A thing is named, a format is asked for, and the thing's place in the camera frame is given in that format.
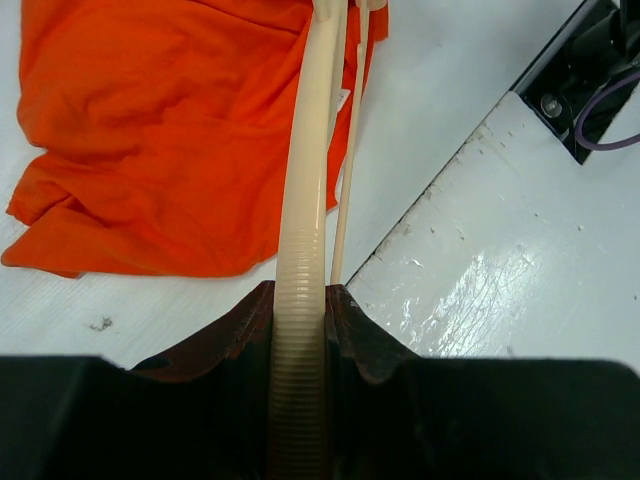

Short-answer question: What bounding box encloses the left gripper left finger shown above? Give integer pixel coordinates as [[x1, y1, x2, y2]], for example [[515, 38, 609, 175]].
[[132, 281, 275, 479]]

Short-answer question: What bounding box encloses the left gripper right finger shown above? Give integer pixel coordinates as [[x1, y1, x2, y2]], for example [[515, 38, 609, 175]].
[[325, 285, 426, 479]]

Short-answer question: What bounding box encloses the orange t shirt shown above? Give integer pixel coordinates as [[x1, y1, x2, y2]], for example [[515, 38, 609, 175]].
[[1, 0, 390, 280]]

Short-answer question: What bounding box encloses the wooden hanger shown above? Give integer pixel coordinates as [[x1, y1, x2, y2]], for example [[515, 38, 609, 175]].
[[264, 0, 389, 480]]

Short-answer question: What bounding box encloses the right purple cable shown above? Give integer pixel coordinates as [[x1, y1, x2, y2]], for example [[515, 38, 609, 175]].
[[572, 69, 640, 151]]

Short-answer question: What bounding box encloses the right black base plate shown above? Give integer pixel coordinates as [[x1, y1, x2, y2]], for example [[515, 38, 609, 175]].
[[513, 1, 639, 165]]

